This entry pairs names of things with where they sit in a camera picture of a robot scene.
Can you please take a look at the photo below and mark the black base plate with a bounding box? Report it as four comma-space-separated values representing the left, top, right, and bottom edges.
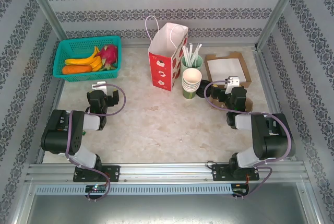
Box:
211, 163, 260, 182
73, 165, 121, 183

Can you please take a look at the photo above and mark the grey slotted cable duct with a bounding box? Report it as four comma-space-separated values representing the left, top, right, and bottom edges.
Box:
34, 184, 233, 196

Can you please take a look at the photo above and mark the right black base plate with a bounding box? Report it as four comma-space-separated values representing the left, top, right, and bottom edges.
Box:
211, 163, 260, 182

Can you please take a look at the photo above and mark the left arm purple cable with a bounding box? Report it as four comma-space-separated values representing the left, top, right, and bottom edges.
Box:
65, 82, 128, 203

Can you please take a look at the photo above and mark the right aluminium side rail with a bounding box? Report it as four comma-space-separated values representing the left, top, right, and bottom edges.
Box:
252, 48, 298, 161

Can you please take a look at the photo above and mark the aluminium side rail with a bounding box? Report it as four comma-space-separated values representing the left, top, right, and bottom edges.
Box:
35, 76, 66, 164
252, 48, 298, 161

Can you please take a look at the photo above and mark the light green straw holder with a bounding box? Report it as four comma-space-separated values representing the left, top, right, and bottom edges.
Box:
181, 53, 204, 71

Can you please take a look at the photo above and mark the grey sheet metal shelf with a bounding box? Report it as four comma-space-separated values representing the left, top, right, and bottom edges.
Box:
15, 182, 320, 224

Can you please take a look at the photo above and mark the teal plastic basket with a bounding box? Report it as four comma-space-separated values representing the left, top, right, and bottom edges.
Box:
53, 35, 123, 82

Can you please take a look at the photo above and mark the orange carrot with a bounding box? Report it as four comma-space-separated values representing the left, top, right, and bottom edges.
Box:
62, 64, 93, 75

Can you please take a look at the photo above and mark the left aluminium side rail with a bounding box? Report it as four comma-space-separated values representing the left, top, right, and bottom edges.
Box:
35, 76, 66, 164

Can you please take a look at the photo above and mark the aluminium mounting rail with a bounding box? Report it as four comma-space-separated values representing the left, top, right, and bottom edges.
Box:
25, 162, 308, 184

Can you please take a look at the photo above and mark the pink dragon fruit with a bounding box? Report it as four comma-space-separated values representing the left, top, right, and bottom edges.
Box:
94, 44, 118, 71

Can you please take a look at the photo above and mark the right aluminium frame post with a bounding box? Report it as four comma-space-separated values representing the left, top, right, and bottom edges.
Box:
255, 0, 305, 50

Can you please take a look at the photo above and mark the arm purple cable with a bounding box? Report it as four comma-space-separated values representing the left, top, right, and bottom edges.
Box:
65, 82, 128, 203
204, 80, 293, 201

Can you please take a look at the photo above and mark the white napkin stack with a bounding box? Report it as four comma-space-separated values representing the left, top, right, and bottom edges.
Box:
207, 58, 247, 82

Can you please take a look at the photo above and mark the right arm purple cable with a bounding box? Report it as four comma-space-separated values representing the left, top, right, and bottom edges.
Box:
204, 80, 293, 201

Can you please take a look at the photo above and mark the left small circuit board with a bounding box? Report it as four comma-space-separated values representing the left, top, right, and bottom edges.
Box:
85, 184, 108, 193

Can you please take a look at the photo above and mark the red white paper bag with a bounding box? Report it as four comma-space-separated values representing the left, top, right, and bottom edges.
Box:
145, 15, 189, 92

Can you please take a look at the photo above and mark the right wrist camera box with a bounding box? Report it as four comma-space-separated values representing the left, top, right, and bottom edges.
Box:
224, 75, 241, 95

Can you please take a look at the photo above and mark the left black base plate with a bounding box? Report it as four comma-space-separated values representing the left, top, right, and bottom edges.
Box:
73, 165, 121, 183

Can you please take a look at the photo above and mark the brown cardboard napkin tray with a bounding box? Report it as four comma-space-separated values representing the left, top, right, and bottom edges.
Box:
204, 51, 253, 89

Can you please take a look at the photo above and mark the yellow banana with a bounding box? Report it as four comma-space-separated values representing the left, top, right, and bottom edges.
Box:
90, 55, 103, 72
64, 47, 101, 66

